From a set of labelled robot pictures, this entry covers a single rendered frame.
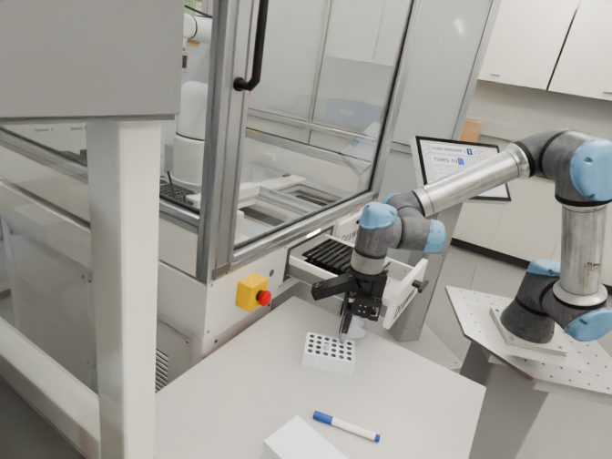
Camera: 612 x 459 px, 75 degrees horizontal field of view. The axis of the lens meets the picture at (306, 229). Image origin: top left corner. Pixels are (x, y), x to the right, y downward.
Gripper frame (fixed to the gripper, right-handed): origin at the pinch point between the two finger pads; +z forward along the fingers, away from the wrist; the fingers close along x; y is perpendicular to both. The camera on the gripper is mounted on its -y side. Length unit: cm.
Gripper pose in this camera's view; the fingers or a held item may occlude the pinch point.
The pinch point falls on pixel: (340, 336)
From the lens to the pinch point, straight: 104.6
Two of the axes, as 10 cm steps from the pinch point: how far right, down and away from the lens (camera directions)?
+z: -1.6, 9.1, 3.7
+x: 0.9, -3.7, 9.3
